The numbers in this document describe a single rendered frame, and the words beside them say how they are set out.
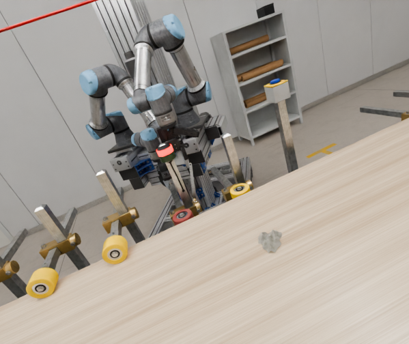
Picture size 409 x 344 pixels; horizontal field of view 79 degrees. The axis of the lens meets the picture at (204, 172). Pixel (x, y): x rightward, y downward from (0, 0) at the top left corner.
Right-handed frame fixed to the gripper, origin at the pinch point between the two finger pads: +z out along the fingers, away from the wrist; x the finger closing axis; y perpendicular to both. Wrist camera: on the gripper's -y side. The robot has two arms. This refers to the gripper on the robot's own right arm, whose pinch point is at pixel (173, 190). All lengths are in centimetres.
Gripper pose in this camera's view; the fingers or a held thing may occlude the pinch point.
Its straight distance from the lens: 138.7
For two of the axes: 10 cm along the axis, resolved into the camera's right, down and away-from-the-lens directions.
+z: 3.1, 8.4, 4.4
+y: -2.8, -3.6, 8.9
